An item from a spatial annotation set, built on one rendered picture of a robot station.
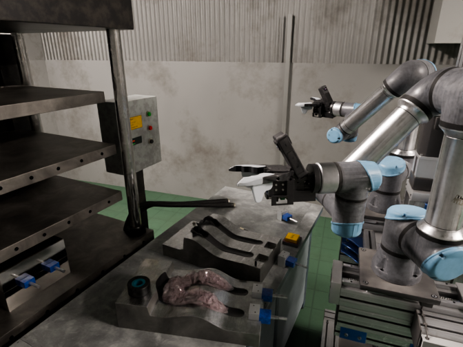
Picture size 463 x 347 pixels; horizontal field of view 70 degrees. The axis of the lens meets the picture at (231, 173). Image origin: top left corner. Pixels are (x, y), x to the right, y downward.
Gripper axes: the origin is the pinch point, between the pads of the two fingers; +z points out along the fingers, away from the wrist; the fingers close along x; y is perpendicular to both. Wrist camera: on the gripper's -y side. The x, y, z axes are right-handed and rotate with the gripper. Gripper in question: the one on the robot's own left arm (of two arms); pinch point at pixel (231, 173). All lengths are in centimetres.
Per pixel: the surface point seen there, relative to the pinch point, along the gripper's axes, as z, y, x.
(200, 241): 7, 45, 63
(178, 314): 16, 54, 26
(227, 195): -13, 47, 139
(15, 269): 77, 45, 49
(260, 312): -12, 56, 26
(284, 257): -30, 53, 58
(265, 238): -23, 48, 68
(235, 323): -3, 58, 23
